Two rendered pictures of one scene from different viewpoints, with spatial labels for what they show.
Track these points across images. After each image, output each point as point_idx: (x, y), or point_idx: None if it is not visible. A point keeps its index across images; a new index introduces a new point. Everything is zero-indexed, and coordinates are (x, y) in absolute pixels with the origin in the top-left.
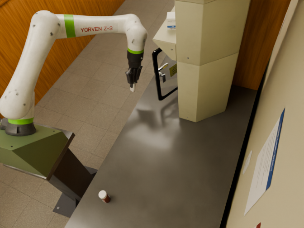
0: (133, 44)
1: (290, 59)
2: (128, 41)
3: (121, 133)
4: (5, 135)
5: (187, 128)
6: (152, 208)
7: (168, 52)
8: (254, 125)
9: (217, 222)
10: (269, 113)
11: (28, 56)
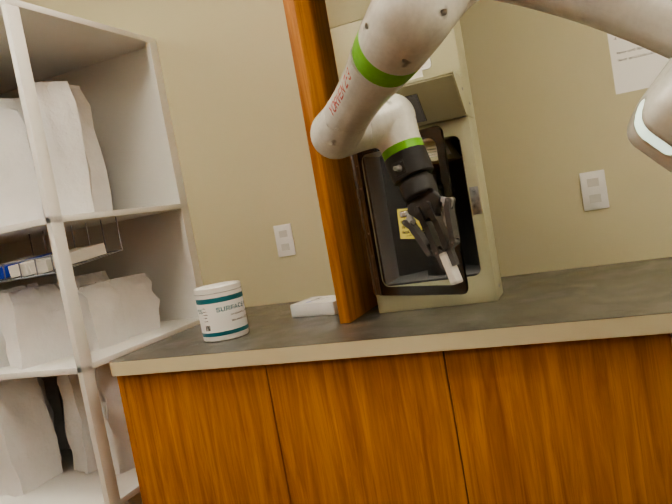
0: (416, 120)
1: (518, 40)
2: (409, 117)
3: (597, 318)
4: None
5: (524, 292)
6: None
7: (462, 97)
8: (497, 253)
9: None
10: (557, 95)
11: None
